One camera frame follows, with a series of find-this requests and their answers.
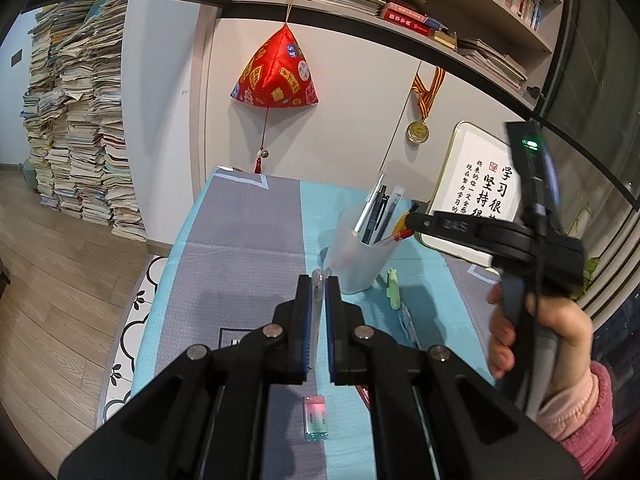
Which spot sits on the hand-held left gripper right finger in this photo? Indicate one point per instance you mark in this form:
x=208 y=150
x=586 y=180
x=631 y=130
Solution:
x=332 y=340

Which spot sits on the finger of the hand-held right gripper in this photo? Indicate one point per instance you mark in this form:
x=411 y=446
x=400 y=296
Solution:
x=445 y=227

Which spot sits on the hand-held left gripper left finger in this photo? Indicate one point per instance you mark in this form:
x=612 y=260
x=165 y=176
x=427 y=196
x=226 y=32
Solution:
x=301 y=340

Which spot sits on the yellow black pen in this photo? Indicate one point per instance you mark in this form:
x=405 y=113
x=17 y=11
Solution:
x=402 y=220

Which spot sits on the clear pen red cap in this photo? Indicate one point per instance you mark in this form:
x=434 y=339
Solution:
x=365 y=396

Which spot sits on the dark blue gel pen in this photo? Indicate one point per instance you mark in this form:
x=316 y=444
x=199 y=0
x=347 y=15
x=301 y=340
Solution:
x=374 y=217

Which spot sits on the translucent plastic cup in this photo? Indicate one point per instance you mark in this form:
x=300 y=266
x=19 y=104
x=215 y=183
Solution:
x=350 y=265

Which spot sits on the green pen cap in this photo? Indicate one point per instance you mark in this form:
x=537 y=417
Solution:
x=394 y=290

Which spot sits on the white pen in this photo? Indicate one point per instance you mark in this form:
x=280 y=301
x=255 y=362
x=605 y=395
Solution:
x=369 y=202

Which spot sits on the person's right forearm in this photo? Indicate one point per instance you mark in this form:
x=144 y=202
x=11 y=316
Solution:
x=585 y=420

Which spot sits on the person's right hand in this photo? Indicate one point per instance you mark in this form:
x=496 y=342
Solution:
x=570 y=327

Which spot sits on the green potted plant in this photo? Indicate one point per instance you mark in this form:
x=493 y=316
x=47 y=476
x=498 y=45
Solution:
x=591 y=266

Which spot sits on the framed calligraphy sign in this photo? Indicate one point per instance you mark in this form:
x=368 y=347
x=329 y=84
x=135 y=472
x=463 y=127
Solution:
x=480 y=180

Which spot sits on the beige striped curtain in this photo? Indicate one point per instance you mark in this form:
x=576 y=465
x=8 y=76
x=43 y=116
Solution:
x=612 y=260

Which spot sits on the pink green eraser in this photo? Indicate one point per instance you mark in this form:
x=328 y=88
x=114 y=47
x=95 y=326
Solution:
x=315 y=417

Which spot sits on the gold medal striped ribbon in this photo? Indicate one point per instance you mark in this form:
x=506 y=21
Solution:
x=419 y=130

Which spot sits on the white patterned floor rug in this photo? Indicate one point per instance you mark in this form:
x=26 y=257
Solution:
x=135 y=320

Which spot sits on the wide stack of magazines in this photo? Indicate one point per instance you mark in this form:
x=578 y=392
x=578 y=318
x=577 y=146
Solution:
x=492 y=62

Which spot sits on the small stack of books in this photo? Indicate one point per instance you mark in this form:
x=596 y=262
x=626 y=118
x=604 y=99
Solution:
x=445 y=40

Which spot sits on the red hardcover books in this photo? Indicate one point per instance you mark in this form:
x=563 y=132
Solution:
x=407 y=16

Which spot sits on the red pyramid hanging ornament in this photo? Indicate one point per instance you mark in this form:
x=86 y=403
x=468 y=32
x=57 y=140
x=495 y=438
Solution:
x=275 y=77

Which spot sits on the tall pile of worn books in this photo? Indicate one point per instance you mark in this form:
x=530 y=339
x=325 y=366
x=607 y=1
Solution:
x=80 y=125

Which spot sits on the grey wall bookshelf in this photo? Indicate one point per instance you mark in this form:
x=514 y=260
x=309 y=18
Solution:
x=450 y=10

